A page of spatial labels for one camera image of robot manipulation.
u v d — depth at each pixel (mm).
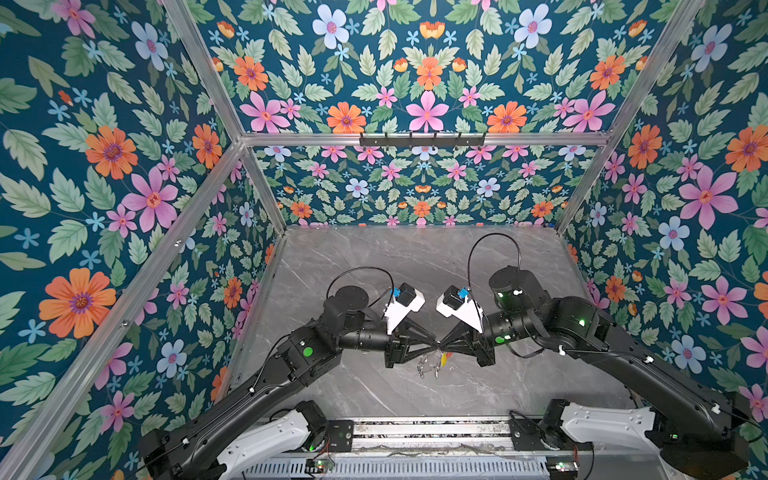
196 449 391
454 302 495
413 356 550
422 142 930
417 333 564
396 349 511
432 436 750
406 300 519
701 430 375
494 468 764
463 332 521
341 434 736
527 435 731
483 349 492
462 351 563
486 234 460
